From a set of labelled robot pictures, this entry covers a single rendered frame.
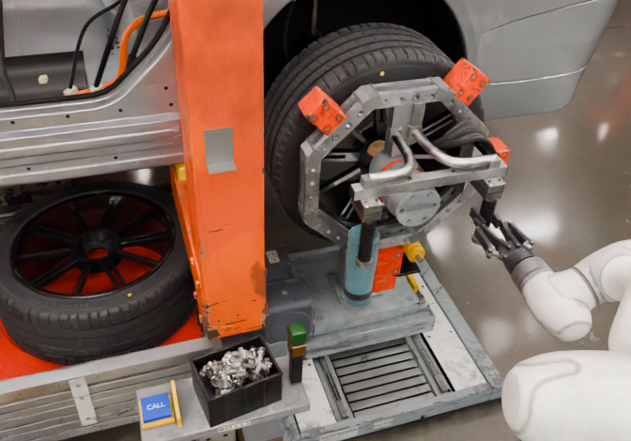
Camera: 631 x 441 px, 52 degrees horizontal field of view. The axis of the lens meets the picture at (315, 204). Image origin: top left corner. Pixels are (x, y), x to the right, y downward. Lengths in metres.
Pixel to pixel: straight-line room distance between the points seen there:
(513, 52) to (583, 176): 1.48
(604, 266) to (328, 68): 0.83
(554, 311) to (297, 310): 0.85
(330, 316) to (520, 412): 1.35
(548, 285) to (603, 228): 1.77
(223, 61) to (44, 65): 1.38
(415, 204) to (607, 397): 0.88
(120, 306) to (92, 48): 1.09
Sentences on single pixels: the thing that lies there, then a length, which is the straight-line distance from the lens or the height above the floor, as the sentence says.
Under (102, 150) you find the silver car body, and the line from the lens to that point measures 1.98.
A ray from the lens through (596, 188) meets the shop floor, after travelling 3.57.
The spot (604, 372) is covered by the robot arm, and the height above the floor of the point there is 1.20.
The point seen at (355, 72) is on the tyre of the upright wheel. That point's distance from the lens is 1.69.
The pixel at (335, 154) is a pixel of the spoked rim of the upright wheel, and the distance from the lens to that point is 1.83.
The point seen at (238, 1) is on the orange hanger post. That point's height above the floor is 1.45.
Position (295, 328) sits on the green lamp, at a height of 0.66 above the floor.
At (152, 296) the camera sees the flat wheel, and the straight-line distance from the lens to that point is 1.96.
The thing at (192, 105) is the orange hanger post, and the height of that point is 1.24.
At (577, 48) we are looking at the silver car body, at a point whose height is 1.00.
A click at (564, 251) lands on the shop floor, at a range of 3.09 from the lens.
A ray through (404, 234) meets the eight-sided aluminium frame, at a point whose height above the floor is 0.62.
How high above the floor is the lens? 1.90
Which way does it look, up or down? 38 degrees down
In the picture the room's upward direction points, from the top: 3 degrees clockwise
